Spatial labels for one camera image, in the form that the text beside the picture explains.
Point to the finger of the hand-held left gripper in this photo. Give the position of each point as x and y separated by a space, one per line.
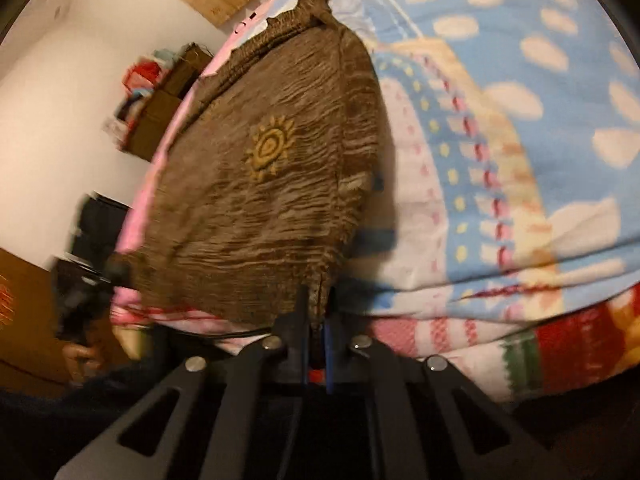
120 270

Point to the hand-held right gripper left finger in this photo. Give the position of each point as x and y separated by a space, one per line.
296 332

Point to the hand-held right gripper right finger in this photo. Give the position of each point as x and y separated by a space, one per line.
328 355

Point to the brown knitted sun-pattern sweater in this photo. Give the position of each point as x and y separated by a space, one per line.
260 185

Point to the person's left hand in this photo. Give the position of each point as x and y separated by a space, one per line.
80 360

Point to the brown wooden furniture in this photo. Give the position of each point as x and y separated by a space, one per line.
25 310

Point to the brown wooden cabinet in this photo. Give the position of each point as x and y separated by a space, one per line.
165 100

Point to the red gift box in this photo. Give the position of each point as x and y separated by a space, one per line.
141 75

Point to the pink and blue printed blanket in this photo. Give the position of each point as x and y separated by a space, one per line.
500 135

